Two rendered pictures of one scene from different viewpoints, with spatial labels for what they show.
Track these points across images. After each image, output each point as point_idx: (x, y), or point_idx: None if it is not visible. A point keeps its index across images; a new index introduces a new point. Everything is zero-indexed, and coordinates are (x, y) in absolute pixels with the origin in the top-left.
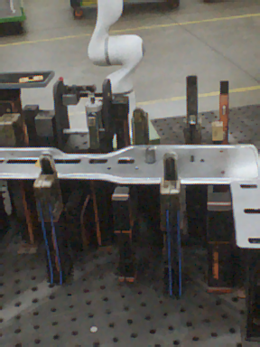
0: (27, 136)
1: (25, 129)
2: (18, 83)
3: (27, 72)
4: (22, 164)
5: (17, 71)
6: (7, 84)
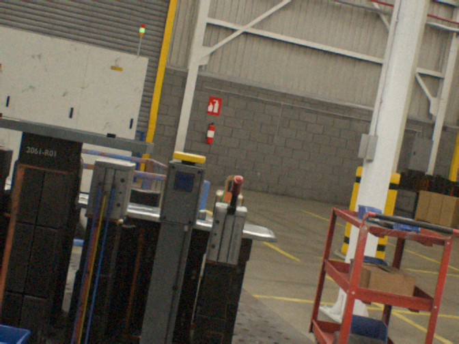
0: (3, 199)
1: (7, 242)
2: (20, 119)
3: (4, 121)
4: (10, 183)
5: (26, 122)
6: (40, 123)
